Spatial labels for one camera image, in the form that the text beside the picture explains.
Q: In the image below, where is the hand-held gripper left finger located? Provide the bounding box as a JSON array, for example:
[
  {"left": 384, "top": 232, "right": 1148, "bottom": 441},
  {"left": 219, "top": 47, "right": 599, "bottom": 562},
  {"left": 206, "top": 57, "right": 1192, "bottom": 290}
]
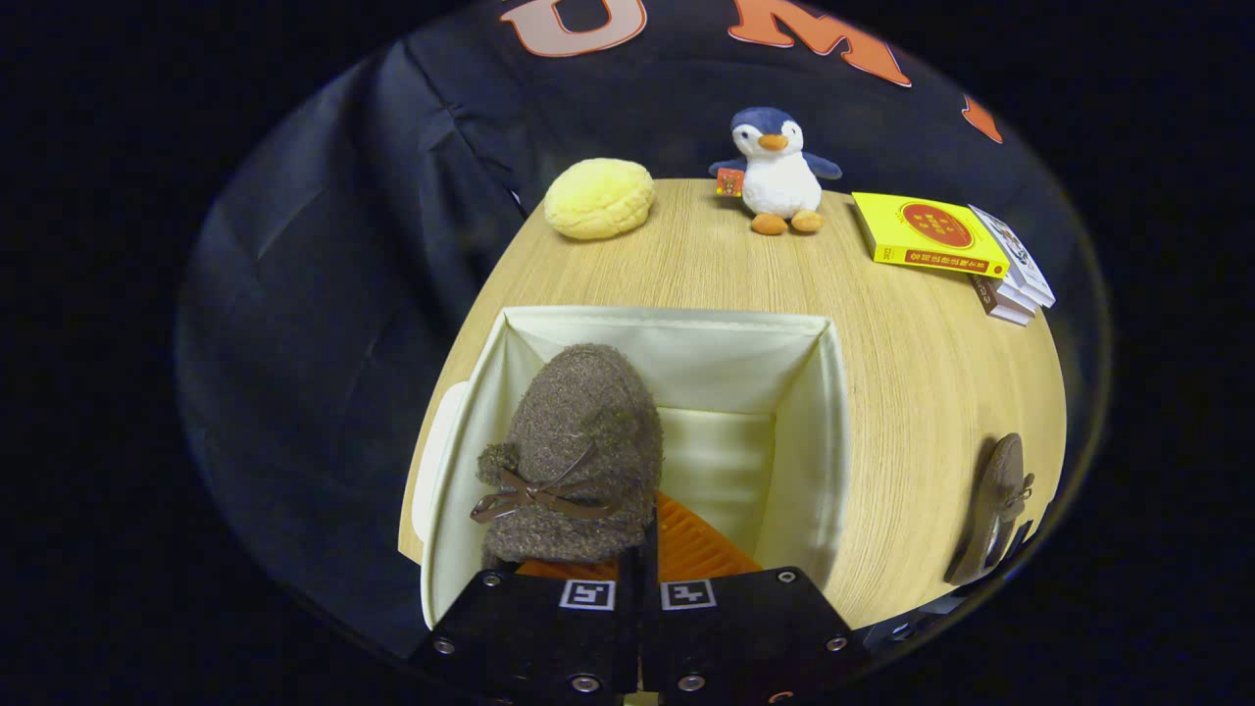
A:
[{"left": 407, "top": 549, "right": 643, "bottom": 702}]

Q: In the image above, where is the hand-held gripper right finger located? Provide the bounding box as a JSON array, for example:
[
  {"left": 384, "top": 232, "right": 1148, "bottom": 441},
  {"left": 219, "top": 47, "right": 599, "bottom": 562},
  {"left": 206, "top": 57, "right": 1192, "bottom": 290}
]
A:
[{"left": 642, "top": 490, "right": 871, "bottom": 705}]

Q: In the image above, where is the brown fuzzy shoe with bow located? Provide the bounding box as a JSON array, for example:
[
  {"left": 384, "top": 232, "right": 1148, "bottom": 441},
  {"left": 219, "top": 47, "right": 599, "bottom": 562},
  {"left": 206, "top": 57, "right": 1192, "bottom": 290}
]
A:
[
  {"left": 469, "top": 343, "right": 665, "bottom": 570},
  {"left": 944, "top": 432, "right": 1036, "bottom": 587}
]

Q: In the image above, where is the beige fabric storage box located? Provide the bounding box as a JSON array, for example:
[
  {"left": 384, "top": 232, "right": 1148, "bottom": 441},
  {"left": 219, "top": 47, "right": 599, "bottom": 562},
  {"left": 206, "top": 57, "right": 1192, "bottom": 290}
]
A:
[{"left": 420, "top": 305, "right": 852, "bottom": 630}]

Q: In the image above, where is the yellow bun plush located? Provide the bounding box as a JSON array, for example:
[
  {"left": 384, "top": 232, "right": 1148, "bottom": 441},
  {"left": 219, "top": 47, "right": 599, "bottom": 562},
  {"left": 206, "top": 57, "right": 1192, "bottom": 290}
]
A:
[{"left": 544, "top": 158, "right": 656, "bottom": 241}]

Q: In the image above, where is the blue and white penguin plush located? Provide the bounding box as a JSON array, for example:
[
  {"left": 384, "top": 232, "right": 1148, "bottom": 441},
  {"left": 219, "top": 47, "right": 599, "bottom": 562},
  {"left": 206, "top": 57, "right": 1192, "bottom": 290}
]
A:
[{"left": 708, "top": 106, "right": 844, "bottom": 236}]

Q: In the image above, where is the yellow book with red circle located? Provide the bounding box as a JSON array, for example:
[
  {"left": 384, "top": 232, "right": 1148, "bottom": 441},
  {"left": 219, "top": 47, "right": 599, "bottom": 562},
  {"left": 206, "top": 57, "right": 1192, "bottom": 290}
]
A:
[{"left": 851, "top": 191, "right": 1011, "bottom": 280}]

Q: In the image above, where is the white illustrated book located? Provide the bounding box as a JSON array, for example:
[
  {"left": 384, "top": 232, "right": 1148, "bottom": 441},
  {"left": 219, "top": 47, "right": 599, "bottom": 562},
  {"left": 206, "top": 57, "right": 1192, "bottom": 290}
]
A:
[{"left": 968, "top": 204, "right": 1058, "bottom": 309}]

